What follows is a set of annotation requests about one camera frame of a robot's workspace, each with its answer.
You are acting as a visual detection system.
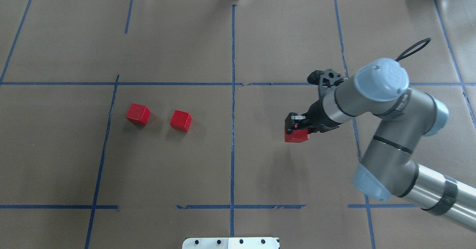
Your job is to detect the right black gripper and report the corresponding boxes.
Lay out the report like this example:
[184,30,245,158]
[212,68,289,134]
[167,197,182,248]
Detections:
[284,100,341,133]

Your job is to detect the red block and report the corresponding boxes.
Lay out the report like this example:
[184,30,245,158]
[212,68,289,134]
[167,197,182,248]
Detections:
[125,103,151,126]
[170,110,193,132]
[284,129,309,143]

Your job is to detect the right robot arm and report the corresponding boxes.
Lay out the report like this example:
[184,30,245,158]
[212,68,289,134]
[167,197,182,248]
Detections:
[284,58,476,232]

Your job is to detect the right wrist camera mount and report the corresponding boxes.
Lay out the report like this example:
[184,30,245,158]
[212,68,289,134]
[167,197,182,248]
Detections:
[307,68,349,99]

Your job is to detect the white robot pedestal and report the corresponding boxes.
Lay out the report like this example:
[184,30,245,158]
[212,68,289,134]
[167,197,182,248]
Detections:
[182,237,280,249]

